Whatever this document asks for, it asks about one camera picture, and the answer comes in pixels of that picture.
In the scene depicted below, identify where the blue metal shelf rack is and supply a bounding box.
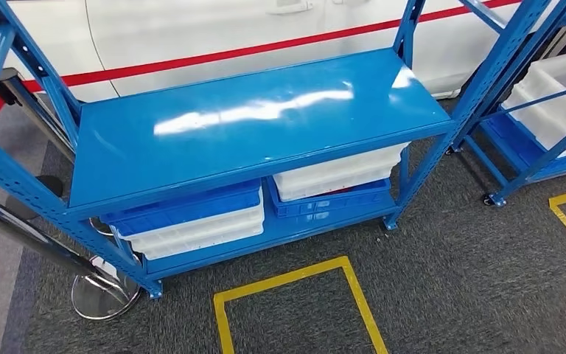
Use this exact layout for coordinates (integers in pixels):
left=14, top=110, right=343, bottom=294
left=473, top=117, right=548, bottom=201
left=0, top=0, right=553, bottom=300
left=446, top=0, right=566, bottom=208

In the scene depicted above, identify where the chrome base stanchion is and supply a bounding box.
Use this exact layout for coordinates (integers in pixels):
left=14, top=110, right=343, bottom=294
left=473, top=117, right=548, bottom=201
left=0, top=187, right=142, bottom=322

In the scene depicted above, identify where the white car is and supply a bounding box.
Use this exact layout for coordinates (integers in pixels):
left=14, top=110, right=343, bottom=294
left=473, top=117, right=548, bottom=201
left=0, top=0, right=566, bottom=103

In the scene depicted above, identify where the black stanchion belt head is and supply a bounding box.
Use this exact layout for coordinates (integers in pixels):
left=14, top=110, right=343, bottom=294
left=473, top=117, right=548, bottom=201
left=0, top=67, right=32, bottom=108

